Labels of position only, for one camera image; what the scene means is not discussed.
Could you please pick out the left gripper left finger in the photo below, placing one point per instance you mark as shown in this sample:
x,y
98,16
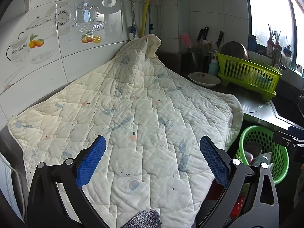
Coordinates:
x,y
45,207

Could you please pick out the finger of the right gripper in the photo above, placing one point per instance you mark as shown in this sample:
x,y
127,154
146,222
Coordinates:
x,y
288,141
293,131

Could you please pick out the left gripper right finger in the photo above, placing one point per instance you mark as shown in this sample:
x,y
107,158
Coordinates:
x,y
260,207

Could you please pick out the red cartoon paper cup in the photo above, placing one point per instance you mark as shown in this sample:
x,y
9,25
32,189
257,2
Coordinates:
x,y
251,152

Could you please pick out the green perforated trash basket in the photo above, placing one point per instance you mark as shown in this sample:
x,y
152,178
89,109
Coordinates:
x,y
263,138

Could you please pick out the steel kitchen knife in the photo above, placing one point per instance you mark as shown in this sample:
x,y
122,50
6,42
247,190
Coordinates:
x,y
257,108

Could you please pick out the grey knit gloved hand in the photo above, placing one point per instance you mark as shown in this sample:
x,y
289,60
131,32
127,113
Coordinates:
x,y
148,218

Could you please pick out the lime green dish rack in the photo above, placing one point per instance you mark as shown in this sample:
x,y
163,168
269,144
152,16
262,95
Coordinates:
x,y
252,75

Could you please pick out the white ceramic plate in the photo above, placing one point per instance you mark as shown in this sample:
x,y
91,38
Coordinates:
x,y
204,79

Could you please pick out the teal soap bottle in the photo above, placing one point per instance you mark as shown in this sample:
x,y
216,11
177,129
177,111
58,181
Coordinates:
x,y
213,66

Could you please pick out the dark metal pot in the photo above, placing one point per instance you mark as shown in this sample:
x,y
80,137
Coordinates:
x,y
235,49

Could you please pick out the white quilted blanket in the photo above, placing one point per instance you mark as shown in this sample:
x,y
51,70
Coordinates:
x,y
152,120

